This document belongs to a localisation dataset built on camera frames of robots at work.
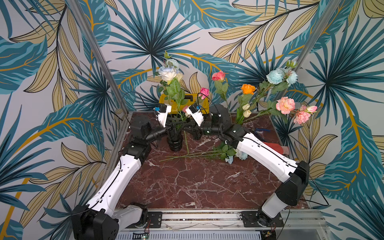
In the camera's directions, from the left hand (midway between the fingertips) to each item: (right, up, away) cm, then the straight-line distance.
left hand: (183, 123), depth 67 cm
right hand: (-1, -1, +2) cm, 2 cm away
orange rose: (+32, +13, +16) cm, 38 cm away
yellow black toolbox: (-3, +13, +19) cm, 23 cm away
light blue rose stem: (+23, -17, +26) cm, 39 cm away
